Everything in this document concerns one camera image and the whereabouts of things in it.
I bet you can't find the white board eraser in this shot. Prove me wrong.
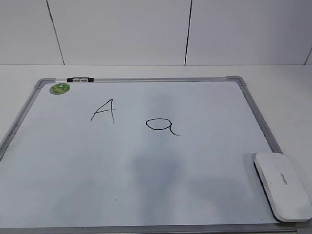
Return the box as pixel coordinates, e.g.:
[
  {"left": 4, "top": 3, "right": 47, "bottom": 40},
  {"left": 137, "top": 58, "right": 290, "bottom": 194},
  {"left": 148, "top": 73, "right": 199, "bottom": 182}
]
[{"left": 254, "top": 153, "right": 312, "bottom": 222}]

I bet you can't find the white board with grey frame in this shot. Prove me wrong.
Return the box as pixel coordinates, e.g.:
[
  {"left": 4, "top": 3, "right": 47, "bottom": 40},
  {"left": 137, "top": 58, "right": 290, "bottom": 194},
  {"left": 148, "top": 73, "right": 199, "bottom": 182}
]
[{"left": 0, "top": 76, "right": 312, "bottom": 234}]

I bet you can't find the round green magnet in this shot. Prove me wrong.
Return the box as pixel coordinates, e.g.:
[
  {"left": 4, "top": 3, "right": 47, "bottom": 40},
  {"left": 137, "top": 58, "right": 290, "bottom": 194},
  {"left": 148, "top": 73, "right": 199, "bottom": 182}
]
[{"left": 49, "top": 83, "right": 70, "bottom": 95}]

